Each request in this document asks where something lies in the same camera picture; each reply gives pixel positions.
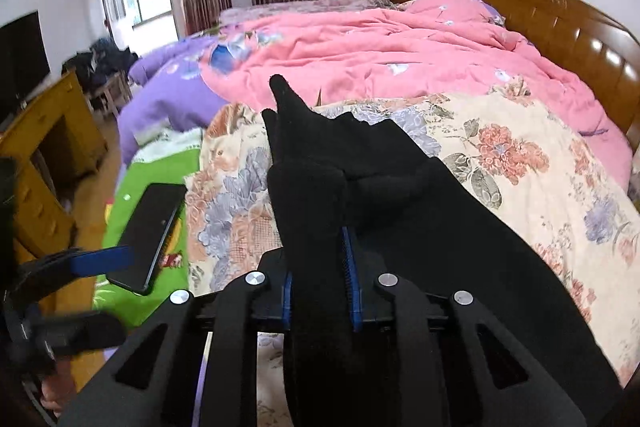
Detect purple duvet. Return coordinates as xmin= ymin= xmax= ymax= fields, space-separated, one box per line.
xmin=117 ymin=34 xmax=236 ymax=165

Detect purple pillow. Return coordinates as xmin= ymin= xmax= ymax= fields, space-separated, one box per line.
xmin=470 ymin=0 xmax=506 ymax=25

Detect green cartoon mat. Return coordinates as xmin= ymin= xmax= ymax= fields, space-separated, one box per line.
xmin=92 ymin=129 xmax=203 ymax=328

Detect pile of dark clothes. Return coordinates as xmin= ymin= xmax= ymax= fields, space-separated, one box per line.
xmin=62 ymin=37 xmax=138 ymax=90

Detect yellow wooden desk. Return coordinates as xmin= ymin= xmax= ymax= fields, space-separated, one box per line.
xmin=0 ymin=69 xmax=108 ymax=308

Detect person's left hand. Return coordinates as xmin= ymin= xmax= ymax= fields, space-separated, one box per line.
xmin=41 ymin=378 xmax=64 ymax=414

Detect floral quilt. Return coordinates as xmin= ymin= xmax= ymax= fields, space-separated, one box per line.
xmin=185 ymin=77 xmax=640 ymax=427

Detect wooden stool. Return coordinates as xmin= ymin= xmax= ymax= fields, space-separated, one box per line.
xmin=85 ymin=72 xmax=133 ymax=118

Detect large wooden headboard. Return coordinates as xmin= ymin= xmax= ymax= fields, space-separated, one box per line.
xmin=452 ymin=0 xmax=640 ymax=132

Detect black pants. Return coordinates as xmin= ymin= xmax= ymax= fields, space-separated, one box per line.
xmin=261 ymin=74 xmax=623 ymax=427

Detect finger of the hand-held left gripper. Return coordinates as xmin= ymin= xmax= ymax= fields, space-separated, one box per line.
xmin=31 ymin=311 xmax=128 ymax=356
xmin=15 ymin=246 xmax=136 ymax=288

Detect black television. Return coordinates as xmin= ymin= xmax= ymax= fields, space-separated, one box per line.
xmin=0 ymin=11 xmax=51 ymax=122

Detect pale floral bedspread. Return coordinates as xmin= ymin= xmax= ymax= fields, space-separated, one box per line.
xmin=218 ymin=0 xmax=406 ymax=28

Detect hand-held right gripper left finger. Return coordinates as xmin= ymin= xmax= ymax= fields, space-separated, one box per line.
xmin=57 ymin=249 xmax=293 ymax=427

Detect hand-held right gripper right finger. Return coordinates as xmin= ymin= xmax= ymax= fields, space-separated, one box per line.
xmin=341 ymin=227 xmax=588 ymax=427

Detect pink duvet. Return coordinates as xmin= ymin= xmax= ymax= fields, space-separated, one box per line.
xmin=200 ymin=0 xmax=633 ymax=188

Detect black phone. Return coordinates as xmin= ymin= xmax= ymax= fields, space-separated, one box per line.
xmin=106 ymin=183 xmax=188 ymax=297

